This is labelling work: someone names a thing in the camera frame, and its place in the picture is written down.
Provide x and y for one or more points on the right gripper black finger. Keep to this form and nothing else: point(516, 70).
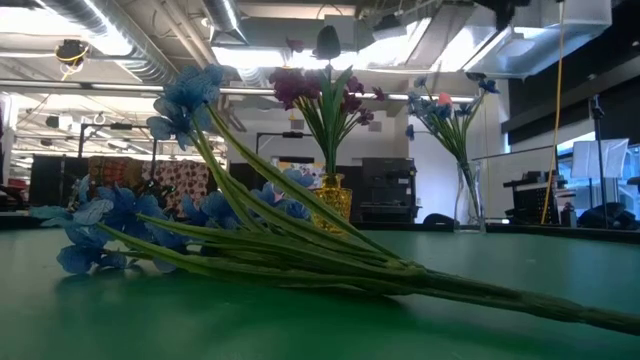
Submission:
point(501, 10)

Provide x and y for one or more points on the pink artificial tulip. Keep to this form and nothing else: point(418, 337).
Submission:
point(444, 99)

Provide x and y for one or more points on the blue artificial flower bunch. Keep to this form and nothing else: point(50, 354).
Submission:
point(280, 250)
point(450, 130)

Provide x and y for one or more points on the magenta artificial flower bunch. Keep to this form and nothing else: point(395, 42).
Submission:
point(292, 85)
point(352, 102)

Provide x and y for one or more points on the black artificial tulip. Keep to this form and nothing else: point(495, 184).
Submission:
point(327, 42)

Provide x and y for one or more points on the clear glass vase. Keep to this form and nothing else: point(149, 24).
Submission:
point(470, 205)

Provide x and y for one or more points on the yellow glass vase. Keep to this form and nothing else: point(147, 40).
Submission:
point(336, 200)

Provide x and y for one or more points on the black tripod pole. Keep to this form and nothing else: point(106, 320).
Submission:
point(595, 105)

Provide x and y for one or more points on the long ceiling lamp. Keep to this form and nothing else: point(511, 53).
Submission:
point(75, 86)
point(400, 97)

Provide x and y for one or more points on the white panel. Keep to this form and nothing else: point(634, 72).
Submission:
point(612, 157)

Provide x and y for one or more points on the black equipment crate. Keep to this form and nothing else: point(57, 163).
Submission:
point(532, 200)

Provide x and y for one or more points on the black appliance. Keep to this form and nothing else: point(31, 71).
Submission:
point(390, 187)

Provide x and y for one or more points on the black bag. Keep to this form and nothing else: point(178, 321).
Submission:
point(607, 217)

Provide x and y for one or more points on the colourful poster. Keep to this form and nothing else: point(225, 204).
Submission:
point(287, 165)

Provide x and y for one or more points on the dotted patterned cloth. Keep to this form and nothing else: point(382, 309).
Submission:
point(175, 180)

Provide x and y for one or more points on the orange patterned cloth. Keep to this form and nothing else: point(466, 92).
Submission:
point(115, 172)

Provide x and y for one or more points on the black ceiling device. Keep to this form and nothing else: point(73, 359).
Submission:
point(70, 51)

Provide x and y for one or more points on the green table mat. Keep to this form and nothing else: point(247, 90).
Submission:
point(150, 325)

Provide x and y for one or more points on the black cabinet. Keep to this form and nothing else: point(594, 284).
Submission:
point(55, 180)

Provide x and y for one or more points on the large silver air duct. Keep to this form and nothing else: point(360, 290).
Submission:
point(530, 47)

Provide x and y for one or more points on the black gantry frame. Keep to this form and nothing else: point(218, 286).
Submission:
point(282, 134)

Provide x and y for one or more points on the corrugated silver duct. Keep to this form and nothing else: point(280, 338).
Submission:
point(135, 55)

